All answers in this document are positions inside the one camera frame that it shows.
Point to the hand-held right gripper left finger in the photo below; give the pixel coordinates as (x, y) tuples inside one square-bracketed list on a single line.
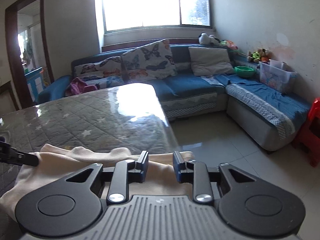
[(143, 167)]

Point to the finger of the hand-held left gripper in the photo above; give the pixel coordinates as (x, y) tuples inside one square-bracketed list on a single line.
[(20, 156)]

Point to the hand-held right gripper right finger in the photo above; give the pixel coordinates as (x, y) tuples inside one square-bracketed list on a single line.
[(177, 168)]

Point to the beige cloth garment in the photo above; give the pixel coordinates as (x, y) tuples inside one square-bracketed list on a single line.
[(62, 166)]

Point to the light blue cabinet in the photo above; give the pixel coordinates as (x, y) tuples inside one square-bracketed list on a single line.
[(35, 82)]

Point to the blue sofa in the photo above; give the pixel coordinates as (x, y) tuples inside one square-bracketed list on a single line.
[(190, 85)]

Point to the pink cloth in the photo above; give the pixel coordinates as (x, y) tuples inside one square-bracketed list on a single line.
[(80, 87)]

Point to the long butterfly print pillow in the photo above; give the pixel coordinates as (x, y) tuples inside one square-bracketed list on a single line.
[(100, 71)]

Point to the large butterfly print pillow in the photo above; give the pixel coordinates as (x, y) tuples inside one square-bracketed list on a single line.
[(150, 60)]

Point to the blue towel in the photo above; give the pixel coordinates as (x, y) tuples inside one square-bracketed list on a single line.
[(250, 86)]

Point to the grey pillow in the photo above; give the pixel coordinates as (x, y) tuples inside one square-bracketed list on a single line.
[(211, 61)]

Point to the green bowl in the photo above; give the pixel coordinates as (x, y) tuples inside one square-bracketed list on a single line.
[(244, 72)]

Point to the black and white plush toy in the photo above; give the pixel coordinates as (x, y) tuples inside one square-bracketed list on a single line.
[(207, 38)]

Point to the pink and green toy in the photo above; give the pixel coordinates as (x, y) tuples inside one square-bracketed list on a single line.
[(230, 45)]

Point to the clear plastic storage box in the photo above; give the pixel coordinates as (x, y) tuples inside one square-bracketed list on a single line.
[(276, 77)]

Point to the red plastic stool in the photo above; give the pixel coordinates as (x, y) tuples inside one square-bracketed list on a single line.
[(308, 135)]

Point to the brown and green plush toys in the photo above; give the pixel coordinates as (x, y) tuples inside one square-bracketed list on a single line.
[(258, 55)]

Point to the window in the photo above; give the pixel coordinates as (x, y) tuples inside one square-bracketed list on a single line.
[(150, 2)]

